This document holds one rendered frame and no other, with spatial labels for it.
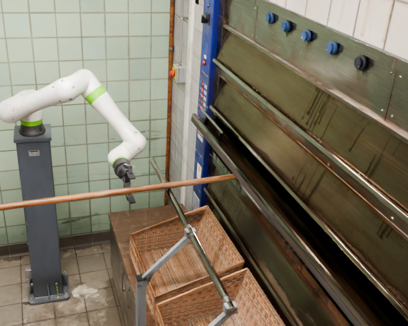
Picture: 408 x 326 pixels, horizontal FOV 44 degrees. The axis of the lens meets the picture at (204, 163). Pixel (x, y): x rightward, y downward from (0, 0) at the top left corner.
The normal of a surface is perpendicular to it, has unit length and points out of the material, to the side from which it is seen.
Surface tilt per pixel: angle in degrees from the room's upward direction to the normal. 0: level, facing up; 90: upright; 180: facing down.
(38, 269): 90
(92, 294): 0
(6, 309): 0
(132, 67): 90
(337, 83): 90
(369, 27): 90
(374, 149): 70
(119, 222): 0
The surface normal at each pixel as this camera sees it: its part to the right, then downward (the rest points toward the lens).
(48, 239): 0.29, 0.46
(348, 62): -0.94, 0.10
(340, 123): -0.86, -0.21
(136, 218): 0.06, -0.89
